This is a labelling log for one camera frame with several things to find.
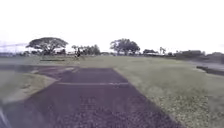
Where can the row of trees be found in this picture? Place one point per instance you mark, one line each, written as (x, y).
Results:
(90, 50)

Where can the grey road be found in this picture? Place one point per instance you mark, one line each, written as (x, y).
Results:
(213, 70)

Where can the wide grass field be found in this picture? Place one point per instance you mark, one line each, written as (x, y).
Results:
(160, 80)

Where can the small group of trees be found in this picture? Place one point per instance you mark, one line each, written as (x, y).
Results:
(149, 51)

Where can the dark bushes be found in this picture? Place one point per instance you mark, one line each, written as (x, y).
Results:
(190, 54)

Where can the grass patch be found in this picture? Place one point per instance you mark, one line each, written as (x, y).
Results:
(20, 83)

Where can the round dark tree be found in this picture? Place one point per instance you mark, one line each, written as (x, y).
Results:
(125, 46)

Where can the dark asphalt path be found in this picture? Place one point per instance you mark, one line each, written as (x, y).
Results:
(93, 100)

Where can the wide flat-crowned tree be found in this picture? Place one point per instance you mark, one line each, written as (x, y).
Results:
(46, 43)

